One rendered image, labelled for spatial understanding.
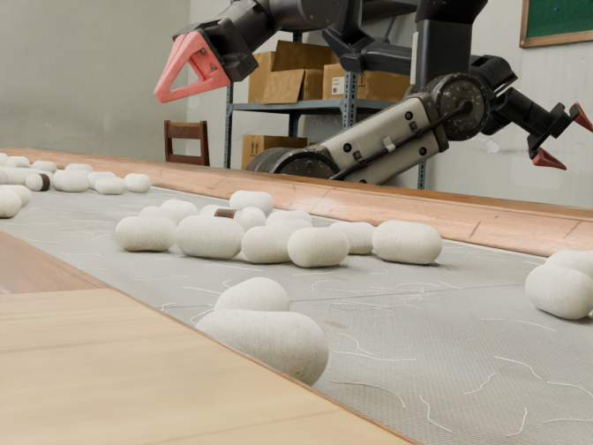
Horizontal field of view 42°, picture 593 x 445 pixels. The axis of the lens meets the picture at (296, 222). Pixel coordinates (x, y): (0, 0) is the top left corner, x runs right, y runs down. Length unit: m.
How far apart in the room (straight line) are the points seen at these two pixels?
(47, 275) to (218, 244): 0.19
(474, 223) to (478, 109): 0.76
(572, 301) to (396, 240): 0.13
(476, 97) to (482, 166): 1.90
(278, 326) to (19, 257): 0.08
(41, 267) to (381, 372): 0.09
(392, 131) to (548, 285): 0.90
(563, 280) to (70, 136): 5.18
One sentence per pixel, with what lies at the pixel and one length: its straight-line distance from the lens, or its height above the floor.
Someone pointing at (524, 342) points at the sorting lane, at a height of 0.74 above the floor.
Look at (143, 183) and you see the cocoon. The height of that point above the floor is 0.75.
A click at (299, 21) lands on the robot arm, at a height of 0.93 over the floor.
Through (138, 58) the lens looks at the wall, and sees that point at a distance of 5.58.
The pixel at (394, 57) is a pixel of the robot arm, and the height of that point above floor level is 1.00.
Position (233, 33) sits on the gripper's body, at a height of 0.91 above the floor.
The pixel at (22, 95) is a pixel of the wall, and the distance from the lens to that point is 5.35.
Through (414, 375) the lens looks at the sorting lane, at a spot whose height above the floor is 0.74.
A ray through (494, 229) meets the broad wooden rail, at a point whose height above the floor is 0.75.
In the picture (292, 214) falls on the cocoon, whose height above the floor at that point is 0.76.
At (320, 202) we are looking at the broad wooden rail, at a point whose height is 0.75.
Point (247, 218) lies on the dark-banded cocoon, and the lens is 0.44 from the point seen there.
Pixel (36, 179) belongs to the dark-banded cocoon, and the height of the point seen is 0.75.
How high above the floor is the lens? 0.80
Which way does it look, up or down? 6 degrees down
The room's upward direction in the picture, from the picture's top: 3 degrees clockwise
